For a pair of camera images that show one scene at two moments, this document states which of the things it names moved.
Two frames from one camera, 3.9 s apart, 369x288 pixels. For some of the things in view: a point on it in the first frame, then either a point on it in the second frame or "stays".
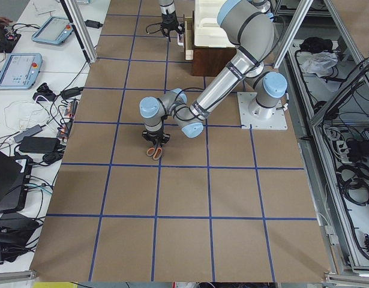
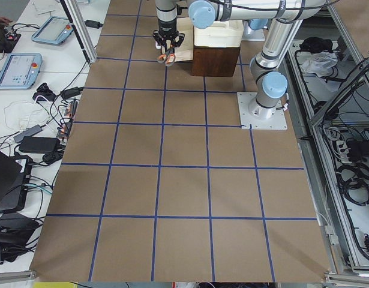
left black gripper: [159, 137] → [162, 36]
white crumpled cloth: [320, 63] stays
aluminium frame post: [80, 27] stays
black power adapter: [93, 23] stays
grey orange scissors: [155, 153] → [168, 58]
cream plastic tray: [208, 32] stays
